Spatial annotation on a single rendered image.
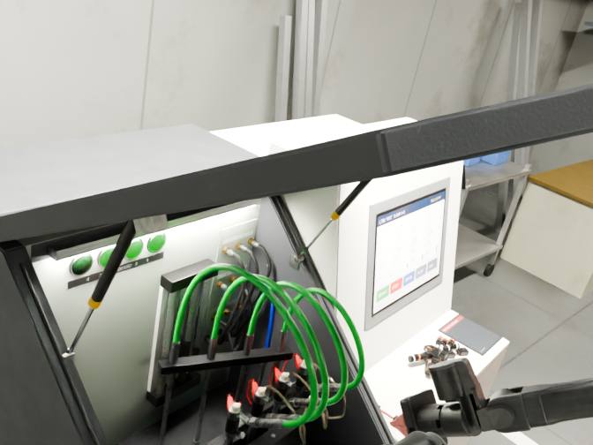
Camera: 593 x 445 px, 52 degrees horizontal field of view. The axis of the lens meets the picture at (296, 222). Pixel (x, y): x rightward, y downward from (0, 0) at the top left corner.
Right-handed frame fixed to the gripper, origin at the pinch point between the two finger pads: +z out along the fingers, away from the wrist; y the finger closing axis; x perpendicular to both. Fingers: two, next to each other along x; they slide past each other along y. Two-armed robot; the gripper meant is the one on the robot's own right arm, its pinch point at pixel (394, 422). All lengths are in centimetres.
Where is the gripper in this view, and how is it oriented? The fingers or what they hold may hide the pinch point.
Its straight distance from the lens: 125.9
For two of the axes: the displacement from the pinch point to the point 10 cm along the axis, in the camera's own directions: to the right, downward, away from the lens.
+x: -8.0, 1.0, -5.9
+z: -5.4, 2.9, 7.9
